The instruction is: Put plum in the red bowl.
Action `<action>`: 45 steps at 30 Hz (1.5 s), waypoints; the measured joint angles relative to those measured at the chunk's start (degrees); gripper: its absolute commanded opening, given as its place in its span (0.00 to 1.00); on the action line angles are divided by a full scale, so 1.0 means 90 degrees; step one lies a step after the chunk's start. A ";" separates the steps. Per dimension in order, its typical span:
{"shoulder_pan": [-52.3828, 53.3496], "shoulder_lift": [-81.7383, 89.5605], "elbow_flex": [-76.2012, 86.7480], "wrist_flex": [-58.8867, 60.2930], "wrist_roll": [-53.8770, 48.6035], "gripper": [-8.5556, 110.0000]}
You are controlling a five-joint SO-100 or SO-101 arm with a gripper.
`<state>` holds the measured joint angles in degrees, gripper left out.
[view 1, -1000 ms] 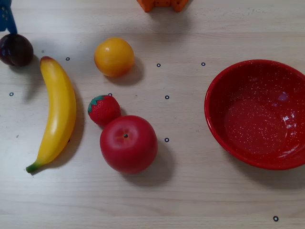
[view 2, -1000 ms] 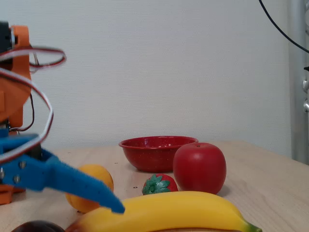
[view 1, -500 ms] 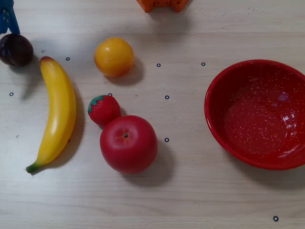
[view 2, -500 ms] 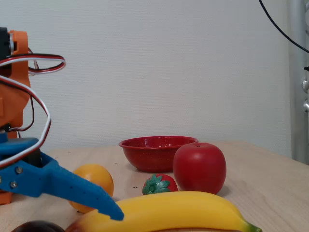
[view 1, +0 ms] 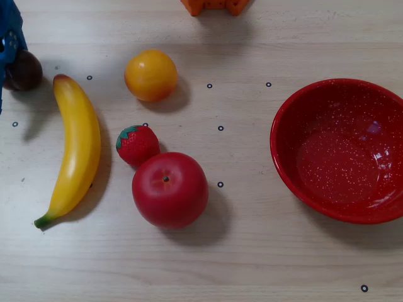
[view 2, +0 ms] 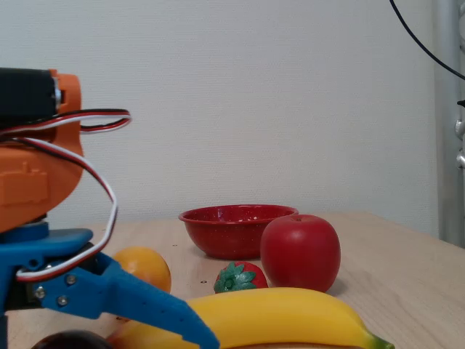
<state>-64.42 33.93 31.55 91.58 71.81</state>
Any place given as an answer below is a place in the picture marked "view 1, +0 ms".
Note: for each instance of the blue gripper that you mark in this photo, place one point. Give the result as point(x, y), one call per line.
point(12, 42)

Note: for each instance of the dark purple plum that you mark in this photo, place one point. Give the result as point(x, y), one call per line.
point(26, 74)

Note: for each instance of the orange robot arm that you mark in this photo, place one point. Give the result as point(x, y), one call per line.
point(196, 6)

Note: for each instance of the red speckled enamel bowl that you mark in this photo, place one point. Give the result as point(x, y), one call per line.
point(337, 157)

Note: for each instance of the yellow toy banana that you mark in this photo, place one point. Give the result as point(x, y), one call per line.
point(78, 141)

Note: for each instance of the yellow orange round fruit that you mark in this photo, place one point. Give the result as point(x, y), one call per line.
point(150, 75)

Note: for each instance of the red toy strawberry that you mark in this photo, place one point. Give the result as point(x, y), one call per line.
point(138, 146)

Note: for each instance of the red toy apple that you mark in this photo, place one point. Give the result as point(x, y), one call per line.
point(170, 192)

